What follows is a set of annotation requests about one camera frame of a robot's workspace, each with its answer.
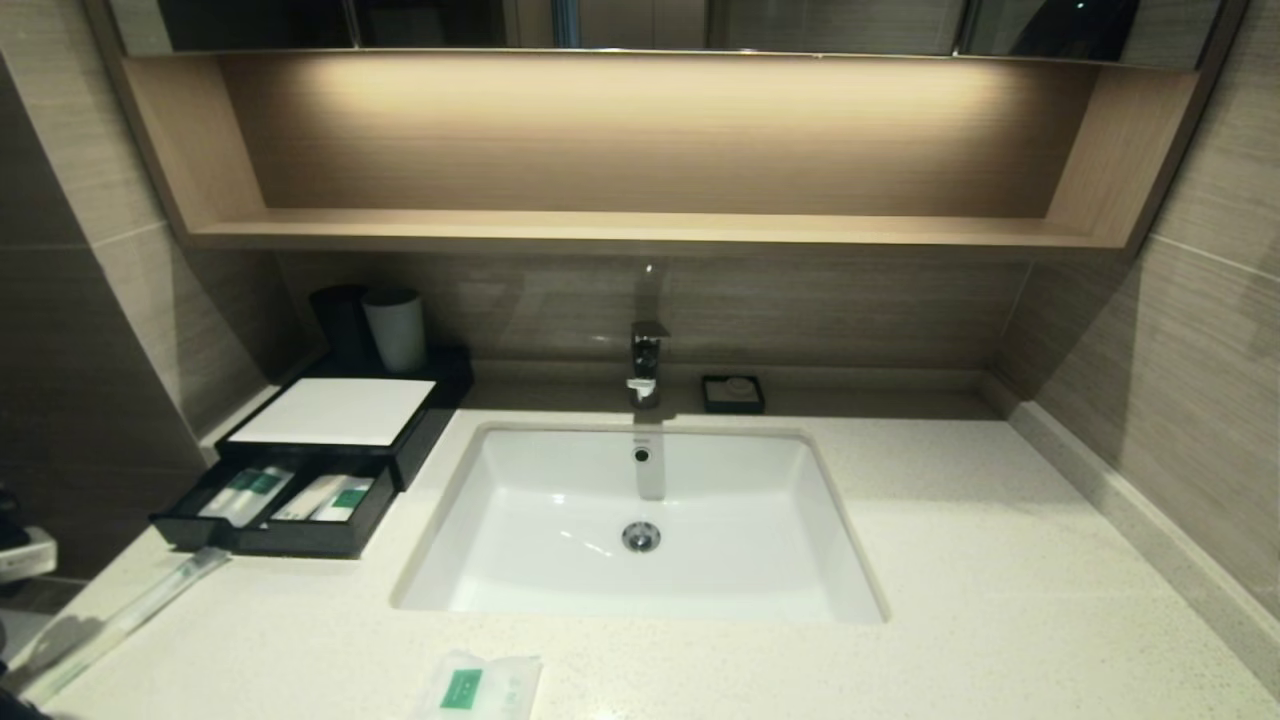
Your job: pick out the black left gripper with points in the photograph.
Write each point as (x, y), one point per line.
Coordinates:
(10, 520)

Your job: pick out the toothbrush plain packet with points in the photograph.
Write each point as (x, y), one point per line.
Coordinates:
(140, 610)

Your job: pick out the black amenity tray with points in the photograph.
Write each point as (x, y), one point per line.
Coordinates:
(320, 538)

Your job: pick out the grey plastic cup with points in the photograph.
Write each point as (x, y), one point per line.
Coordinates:
(395, 332)

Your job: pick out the white rectangular board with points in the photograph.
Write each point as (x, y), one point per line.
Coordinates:
(335, 411)

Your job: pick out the black amenity tray box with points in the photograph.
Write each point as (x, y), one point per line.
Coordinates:
(430, 420)

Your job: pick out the slim packet green label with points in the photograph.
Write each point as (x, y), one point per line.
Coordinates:
(225, 497)

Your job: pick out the plain white packet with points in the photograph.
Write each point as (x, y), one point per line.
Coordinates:
(305, 497)

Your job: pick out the flat packet green label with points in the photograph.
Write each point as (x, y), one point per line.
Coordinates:
(348, 499)

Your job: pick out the small sachet green label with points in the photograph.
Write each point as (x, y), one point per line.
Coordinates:
(463, 687)

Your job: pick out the black plastic cup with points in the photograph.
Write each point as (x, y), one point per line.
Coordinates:
(340, 320)

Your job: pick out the white ceramic sink basin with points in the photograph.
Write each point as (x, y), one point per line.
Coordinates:
(540, 545)

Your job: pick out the chrome sink drain stopper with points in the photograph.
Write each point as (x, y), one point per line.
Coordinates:
(641, 537)

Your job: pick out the chrome faucet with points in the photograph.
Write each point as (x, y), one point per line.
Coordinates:
(647, 360)

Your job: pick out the black soap dish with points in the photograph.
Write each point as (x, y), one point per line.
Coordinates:
(712, 399)

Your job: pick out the round beige soap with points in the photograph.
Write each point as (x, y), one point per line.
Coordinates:
(739, 386)

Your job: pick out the mirror cabinet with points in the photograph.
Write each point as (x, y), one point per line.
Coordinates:
(800, 23)

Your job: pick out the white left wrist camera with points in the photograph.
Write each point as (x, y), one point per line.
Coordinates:
(28, 557)

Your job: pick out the wooden wall shelf niche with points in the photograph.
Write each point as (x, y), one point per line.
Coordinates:
(640, 230)

